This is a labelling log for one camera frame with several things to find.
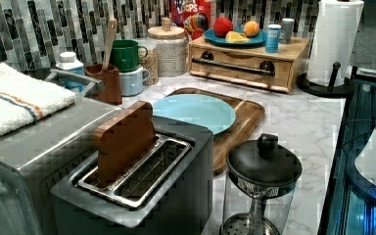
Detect brown toast slice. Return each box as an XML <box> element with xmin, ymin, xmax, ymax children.
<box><xmin>92</xmin><ymin>101</ymin><xmax>158</xmax><ymax>186</ymax></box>

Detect light blue plate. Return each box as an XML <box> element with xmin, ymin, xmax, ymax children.
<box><xmin>153</xmin><ymin>94</ymin><xmax>236</xmax><ymax>134</ymax></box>

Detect wooden cutting board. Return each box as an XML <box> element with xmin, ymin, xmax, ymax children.
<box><xmin>170</xmin><ymin>87</ymin><xmax>265</xmax><ymax>175</ymax></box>

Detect glass jar of grains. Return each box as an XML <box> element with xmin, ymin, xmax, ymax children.
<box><xmin>137</xmin><ymin>38</ymin><xmax>159</xmax><ymax>86</ymax></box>

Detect light blue mug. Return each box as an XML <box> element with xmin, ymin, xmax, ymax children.
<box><xmin>119</xmin><ymin>66</ymin><xmax>151</xmax><ymax>97</ymax></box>

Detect white woven canister wooden lid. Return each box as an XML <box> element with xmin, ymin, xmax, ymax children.
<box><xmin>148</xmin><ymin>18</ymin><xmax>187</xmax><ymax>77</ymax></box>

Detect dark grey toaster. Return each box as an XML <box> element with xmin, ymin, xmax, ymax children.
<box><xmin>51</xmin><ymin>117</ymin><xmax>213</xmax><ymax>235</ymax></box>

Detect brown utensil holder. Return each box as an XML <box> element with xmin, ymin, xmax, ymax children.
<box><xmin>84</xmin><ymin>64</ymin><xmax>122</xmax><ymax>105</ymax></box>

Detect dark blue fruit plate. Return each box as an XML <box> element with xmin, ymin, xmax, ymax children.
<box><xmin>203</xmin><ymin>29</ymin><xmax>267</xmax><ymax>48</ymax></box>

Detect green mug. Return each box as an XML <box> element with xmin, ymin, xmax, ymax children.
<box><xmin>110</xmin><ymin>39</ymin><xmax>149</xmax><ymax>72</ymax></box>

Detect yellow banana piece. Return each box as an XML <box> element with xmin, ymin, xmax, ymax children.
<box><xmin>225</xmin><ymin>31</ymin><xmax>249</xmax><ymax>43</ymax></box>

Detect glass french press black lid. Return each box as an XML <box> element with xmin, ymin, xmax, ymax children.
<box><xmin>219</xmin><ymin>133</ymin><xmax>303</xmax><ymax>235</ymax></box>

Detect red apple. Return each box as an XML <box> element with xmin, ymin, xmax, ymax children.
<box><xmin>213</xmin><ymin>17</ymin><xmax>233</xmax><ymax>37</ymax></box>

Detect wooden bread box drawer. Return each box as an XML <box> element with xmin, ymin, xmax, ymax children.
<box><xmin>188</xmin><ymin>36</ymin><xmax>309</xmax><ymax>93</ymax></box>

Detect froot loops cereal box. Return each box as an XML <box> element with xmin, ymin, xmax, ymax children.
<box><xmin>169</xmin><ymin>0</ymin><xmax>214</xmax><ymax>41</ymax></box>

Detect orange fruit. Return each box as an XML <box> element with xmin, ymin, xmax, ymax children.
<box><xmin>243</xmin><ymin>21</ymin><xmax>259</xmax><ymax>37</ymax></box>

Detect wooden spoon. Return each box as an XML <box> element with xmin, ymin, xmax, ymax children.
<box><xmin>102</xmin><ymin>18</ymin><xmax>118</xmax><ymax>72</ymax></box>

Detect black paper towel holder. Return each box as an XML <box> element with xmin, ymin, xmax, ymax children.
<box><xmin>297</xmin><ymin>62</ymin><xmax>354</xmax><ymax>99</ymax></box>

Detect blue spice can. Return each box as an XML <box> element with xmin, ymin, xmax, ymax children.
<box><xmin>265</xmin><ymin>24</ymin><xmax>281</xmax><ymax>53</ymax></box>

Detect white blue bottle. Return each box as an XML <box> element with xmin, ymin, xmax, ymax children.
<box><xmin>56</xmin><ymin>52</ymin><xmax>85</xmax><ymax>93</ymax></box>

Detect grey spice can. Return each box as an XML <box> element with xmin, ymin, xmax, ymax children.
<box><xmin>280</xmin><ymin>18</ymin><xmax>295</xmax><ymax>44</ymax></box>

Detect white paper towel roll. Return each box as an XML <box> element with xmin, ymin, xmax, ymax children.
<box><xmin>307</xmin><ymin>0</ymin><xmax>364</xmax><ymax>86</ymax></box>

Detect white striped towel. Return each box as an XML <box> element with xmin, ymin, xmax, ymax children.
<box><xmin>0</xmin><ymin>63</ymin><xmax>75</xmax><ymax>136</ymax></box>

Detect stainless steel toaster oven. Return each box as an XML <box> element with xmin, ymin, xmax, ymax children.
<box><xmin>0</xmin><ymin>68</ymin><xmax>123</xmax><ymax>235</ymax></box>

